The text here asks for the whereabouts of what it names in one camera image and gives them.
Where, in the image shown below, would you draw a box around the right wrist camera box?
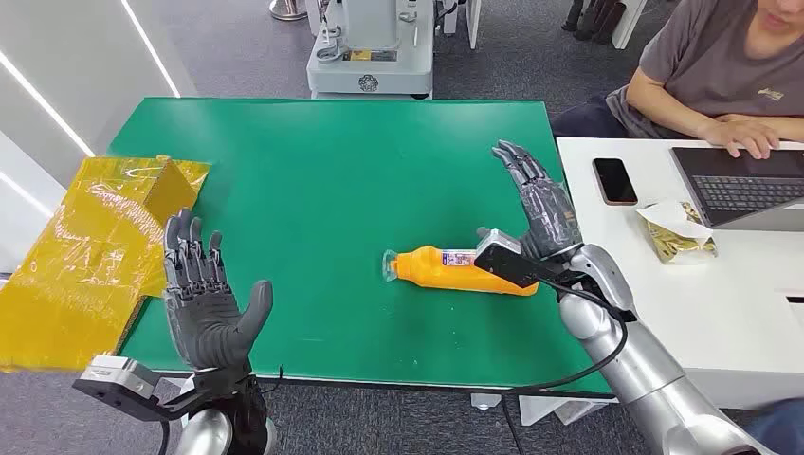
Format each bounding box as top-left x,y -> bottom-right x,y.
474,228 -> 567,290

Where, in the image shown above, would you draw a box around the gold tissue pack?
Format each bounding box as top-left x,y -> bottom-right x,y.
635,200 -> 719,265

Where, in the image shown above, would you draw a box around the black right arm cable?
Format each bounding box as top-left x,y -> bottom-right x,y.
499,279 -> 630,455

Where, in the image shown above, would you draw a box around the person's right hand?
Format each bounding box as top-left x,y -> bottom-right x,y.
702,116 -> 781,160

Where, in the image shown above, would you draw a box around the chrome stand base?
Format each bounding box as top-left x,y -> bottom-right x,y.
268,0 -> 309,22

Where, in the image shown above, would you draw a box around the person's knee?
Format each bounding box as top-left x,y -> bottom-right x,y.
743,398 -> 804,455

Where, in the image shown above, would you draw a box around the black boots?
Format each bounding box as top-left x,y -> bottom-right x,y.
560,0 -> 628,46

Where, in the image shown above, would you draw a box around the white machine base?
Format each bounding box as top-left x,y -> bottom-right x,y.
305,0 -> 436,100

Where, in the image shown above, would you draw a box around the green table mat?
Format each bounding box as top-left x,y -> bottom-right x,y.
107,97 -> 613,395

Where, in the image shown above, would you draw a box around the white desk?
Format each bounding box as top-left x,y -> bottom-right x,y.
556,136 -> 804,410

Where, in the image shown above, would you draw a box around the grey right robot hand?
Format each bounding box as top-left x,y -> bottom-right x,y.
476,138 -> 584,260

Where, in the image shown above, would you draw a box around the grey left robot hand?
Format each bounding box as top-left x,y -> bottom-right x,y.
161,208 -> 276,374

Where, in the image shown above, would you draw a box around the yellow tape-wrapped cardboard box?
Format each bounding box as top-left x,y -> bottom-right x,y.
0,155 -> 211,373

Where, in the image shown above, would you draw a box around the white table leg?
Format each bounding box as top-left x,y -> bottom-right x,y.
520,395 -> 617,427

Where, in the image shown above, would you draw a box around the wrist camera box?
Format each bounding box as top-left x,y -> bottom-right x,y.
474,228 -> 567,290
72,355 -> 183,422

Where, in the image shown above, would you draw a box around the orange bottle with clear cap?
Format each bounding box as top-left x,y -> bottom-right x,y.
381,245 -> 540,298

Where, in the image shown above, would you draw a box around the person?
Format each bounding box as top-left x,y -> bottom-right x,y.
551,0 -> 804,159

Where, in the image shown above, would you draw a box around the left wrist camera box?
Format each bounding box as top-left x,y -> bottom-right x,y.
72,355 -> 183,422

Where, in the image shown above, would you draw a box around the white furniture leg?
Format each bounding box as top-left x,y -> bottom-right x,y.
612,0 -> 649,50

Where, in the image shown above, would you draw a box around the grey laptop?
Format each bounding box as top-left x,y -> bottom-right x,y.
669,146 -> 804,232

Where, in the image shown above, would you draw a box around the white stand panel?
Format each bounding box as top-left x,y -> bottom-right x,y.
439,0 -> 482,50

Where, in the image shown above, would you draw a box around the black smartphone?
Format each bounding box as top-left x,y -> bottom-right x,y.
592,157 -> 639,208

